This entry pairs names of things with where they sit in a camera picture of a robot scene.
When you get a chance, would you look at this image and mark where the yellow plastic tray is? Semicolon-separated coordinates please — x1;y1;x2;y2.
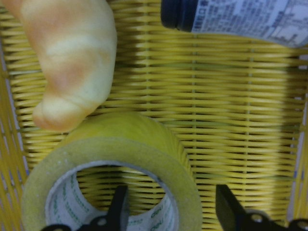
0;0;308;231

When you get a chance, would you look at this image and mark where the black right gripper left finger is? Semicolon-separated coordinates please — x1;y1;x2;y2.
42;184;128;231

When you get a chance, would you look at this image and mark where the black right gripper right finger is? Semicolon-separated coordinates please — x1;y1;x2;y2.
215;184;308;231

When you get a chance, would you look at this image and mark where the small bottle with dark cap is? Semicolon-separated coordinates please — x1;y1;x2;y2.
160;0;308;48

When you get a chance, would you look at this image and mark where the yellow tape roll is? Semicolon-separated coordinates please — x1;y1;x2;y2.
21;112;202;231

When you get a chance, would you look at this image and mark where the toy croissant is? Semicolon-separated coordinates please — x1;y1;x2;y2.
1;0;117;132

